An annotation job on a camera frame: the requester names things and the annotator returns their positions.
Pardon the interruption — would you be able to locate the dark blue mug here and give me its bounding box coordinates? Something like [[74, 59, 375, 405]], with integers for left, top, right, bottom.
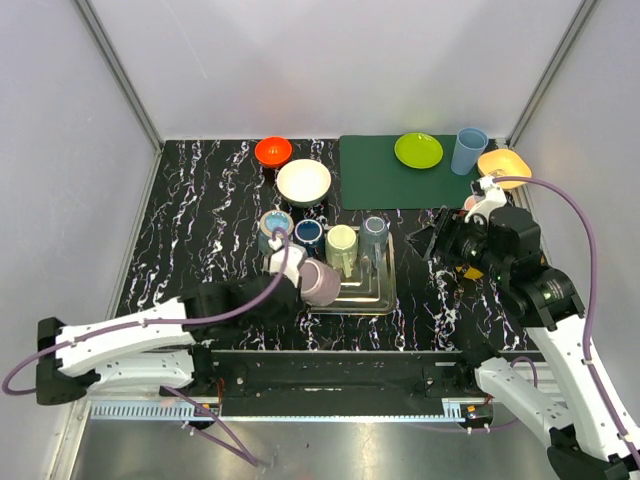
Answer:
[[294, 219, 325, 258]]

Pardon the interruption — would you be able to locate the small yellow bowl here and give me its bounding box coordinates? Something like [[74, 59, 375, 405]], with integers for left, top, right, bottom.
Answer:
[[456, 265, 483, 280]]

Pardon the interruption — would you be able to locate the white ceramic bowl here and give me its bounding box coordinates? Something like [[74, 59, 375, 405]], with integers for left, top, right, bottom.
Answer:
[[276, 159, 332, 208]]

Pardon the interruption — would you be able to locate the blue mug yellow inside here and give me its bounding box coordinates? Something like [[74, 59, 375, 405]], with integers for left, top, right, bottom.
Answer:
[[258, 210, 294, 255]]

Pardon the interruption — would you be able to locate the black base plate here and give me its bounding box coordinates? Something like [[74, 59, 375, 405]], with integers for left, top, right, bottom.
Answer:
[[158, 349, 516, 417]]

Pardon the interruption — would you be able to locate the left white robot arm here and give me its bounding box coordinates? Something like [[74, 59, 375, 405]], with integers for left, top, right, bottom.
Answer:
[[36, 274, 303, 406]]

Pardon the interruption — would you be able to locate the lime green plate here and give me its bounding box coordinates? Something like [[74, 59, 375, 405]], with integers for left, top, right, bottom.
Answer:
[[394, 132, 444, 169]]

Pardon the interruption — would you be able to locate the light green mug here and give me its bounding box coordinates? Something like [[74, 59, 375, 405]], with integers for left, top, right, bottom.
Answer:
[[325, 225, 358, 278]]

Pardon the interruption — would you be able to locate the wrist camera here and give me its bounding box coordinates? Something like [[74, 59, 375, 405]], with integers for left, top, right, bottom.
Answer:
[[263, 239, 308, 287], [464, 175, 507, 225]]

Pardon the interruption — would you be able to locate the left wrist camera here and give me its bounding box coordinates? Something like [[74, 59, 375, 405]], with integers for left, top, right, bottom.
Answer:
[[263, 239, 308, 287]]

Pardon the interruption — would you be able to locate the orange red bowl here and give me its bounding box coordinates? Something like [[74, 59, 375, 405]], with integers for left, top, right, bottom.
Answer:
[[254, 136, 293, 168]]

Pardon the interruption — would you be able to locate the pink mug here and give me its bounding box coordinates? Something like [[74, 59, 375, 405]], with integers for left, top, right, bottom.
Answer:
[[463, 195, 477, 211]]

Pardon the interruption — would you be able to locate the silver metal tray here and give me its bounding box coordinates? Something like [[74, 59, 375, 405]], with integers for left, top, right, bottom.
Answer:
[[310, 233, 397, 316]]

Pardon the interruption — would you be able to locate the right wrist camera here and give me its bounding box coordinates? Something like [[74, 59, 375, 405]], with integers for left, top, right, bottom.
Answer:
[[464, 175, 507, 225]]

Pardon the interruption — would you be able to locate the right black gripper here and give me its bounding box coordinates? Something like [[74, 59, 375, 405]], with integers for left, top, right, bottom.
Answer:
[[404, 204, 509, 281]]

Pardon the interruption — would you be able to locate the light blue tumbler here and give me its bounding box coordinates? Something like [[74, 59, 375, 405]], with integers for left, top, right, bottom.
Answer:
[[451, 127, 489, 176]]

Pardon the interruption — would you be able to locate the translucent purple cup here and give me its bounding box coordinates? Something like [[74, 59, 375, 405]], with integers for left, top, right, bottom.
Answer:
[[299, 258, 341, 307]]

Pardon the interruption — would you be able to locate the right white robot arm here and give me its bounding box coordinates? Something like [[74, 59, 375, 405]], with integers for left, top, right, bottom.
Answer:
[[408, 206, 639, 479]]

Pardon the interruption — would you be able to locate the dark green mat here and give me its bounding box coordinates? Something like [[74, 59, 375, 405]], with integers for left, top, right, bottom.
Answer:
[[338, 135, 480, 210]]

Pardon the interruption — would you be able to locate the grey-blue ceramic mug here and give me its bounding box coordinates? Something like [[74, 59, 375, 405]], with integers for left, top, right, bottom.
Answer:
[[358, 216, 389, 268]]

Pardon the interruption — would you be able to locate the yellow square dish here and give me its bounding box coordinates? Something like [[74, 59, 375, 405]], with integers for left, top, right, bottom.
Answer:
[[477, 148, 532, 178]]

